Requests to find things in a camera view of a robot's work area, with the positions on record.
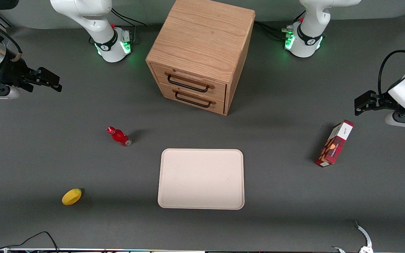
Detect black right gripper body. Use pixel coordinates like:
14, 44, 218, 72
0, 58, 35, 98

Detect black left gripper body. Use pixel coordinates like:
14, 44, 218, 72
373, 92, 400, 113

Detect black cable at table edge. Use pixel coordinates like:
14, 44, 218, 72
0, 231, 59, 253

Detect black left base cables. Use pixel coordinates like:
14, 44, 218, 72
254, 11, 307, 40

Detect black right base cables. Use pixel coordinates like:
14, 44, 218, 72
110, 8, 147, 45

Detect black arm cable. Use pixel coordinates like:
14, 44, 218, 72
0, 11, 23, 54
378, 31, 405, 96

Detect wooden drawer cabinet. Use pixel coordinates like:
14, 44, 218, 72
146, 0, 256, 116

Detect wooden drawer with black handle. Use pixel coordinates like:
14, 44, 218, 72
159, 83, 225, 115
150, 64, 227, 102

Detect beige plastic tray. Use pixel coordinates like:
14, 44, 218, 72
157, 149, 245, 210

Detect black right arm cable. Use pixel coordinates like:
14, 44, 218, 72
0, 11, 23, 54

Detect yellow mango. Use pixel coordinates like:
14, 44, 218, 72
62, 188, 83, 206

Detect red cardboard snack box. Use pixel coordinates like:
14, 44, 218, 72
315, 120, 354, 168

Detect black base cables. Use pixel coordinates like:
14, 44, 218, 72
110, 8, 147, 45
254, 11, 307, 40

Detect red coke bottle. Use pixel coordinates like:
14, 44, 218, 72
107, 126, 132, 147

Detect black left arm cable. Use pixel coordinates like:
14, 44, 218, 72
378, 31, 405, 96

